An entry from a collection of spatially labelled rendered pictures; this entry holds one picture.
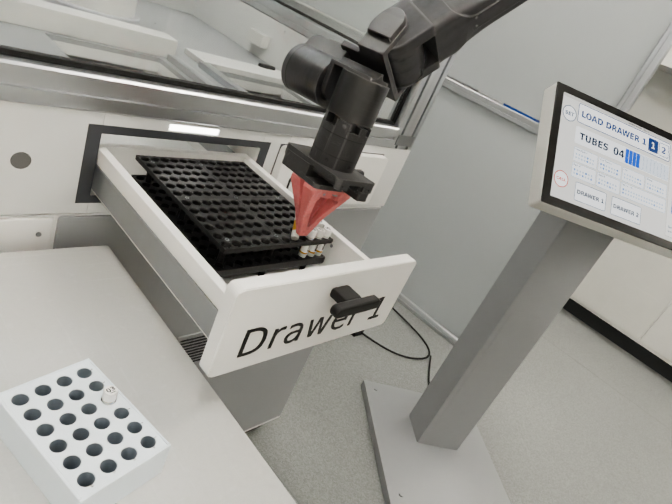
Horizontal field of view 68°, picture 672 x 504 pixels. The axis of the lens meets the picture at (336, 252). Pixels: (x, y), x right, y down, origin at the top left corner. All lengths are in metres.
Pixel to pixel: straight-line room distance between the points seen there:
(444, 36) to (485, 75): 1.75
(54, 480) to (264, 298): 0.22
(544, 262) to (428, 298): 1.12
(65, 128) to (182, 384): 0.34
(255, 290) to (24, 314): 0.28
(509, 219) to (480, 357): 0.85
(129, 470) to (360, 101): 0.41
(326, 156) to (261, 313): 0.20
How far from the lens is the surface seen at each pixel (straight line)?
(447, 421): 1.76
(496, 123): 2.31
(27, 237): 0.76
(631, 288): 3.52
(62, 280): 0.70
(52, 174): 0.72
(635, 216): 1.42
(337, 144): 0.57
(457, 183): 2.37
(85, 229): 0.78
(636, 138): 1.49
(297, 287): 0.50
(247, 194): 0.72
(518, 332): 1.58
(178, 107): 0.75
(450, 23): 0.61
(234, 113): 0.80
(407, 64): 0.61
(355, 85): 0.57
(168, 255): 0.58
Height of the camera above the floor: 1.18
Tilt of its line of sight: 25 degrees down
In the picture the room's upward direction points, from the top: 25 degrees clockwise
